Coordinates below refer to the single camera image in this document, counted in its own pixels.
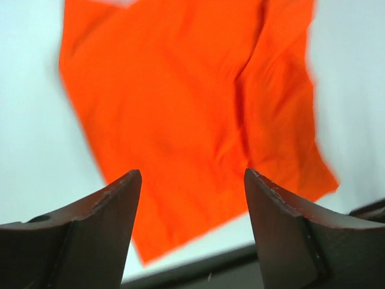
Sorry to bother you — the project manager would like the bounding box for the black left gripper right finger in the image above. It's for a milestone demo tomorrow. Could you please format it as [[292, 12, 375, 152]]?
[[244, 169, 384, 288]]

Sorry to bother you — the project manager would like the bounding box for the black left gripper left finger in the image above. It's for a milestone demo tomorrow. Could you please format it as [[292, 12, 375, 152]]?
[[1, 170, 142, 288]]

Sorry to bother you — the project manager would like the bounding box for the orange t shirt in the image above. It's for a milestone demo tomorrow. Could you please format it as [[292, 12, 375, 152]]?
[[59, 1, 337, 264]]

